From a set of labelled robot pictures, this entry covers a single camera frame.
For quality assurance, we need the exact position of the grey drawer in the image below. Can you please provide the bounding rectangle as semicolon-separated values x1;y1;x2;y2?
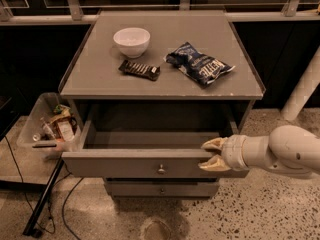
105;179;219;198
61;103;250;180

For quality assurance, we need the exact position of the metal window railing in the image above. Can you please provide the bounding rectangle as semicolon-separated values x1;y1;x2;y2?
0;0;320;25

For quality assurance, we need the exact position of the grey drawer cabinet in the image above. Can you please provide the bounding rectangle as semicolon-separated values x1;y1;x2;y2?
59;11;265;182

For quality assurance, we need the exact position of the grey bottom drawer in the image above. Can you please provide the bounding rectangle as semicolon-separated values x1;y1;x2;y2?
105;179;219;198

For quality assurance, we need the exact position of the green snack packet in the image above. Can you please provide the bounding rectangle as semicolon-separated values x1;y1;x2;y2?
53;104;71;115

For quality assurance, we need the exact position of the blue chip bag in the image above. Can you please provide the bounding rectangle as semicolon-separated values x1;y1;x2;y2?
165;42;234;87

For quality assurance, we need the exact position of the clear plastic bin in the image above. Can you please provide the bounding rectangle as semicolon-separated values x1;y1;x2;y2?
17;93;81;157

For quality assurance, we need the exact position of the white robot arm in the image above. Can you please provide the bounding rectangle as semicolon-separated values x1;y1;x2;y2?
198;125;320;179

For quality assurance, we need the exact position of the black snack bar wrapper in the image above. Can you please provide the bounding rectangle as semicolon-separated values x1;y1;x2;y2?
119;60;160;81

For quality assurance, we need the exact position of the black floor cable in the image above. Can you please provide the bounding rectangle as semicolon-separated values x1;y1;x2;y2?
3;135;86;240

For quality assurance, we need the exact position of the brown labelled snack package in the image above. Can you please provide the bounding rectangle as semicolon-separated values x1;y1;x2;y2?
50;115;75;142

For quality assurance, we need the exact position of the grey top drawer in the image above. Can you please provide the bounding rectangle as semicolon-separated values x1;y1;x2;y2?
61;103;250;180

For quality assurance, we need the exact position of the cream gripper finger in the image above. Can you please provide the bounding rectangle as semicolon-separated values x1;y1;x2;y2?
201;137;228;150
198;155;230;172

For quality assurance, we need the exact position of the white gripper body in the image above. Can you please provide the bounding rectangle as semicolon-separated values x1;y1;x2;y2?
221;135;248;171

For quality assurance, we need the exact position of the white ceramic bowl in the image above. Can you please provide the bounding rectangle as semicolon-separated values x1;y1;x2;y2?
113;27;151;58

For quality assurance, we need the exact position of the black metal stand leg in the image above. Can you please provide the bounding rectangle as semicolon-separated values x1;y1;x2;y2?
23;158;64;236

